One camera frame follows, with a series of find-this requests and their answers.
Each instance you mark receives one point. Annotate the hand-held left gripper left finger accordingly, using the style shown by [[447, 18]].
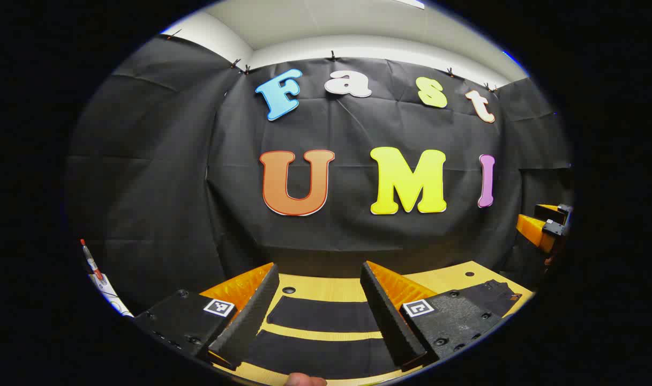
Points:
[[250, 316]]

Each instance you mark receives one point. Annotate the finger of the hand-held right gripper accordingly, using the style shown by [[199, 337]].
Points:
[[552, 212], [534, 230]]

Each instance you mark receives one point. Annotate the dark grey jeans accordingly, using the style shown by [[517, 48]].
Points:
[[320, 316]]

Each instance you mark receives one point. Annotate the red white pen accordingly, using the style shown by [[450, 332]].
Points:
[[90, 260]]

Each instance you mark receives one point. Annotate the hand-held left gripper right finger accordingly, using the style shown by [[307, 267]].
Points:
[[384, 316]]

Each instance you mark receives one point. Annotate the ceiling light panel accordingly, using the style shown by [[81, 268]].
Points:
[[410, 3]]

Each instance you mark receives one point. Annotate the white paper sheet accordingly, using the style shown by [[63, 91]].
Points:
[[111, 297]]

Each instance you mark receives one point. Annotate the row of black cloth clips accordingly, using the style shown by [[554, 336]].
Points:
[[332, 55]]

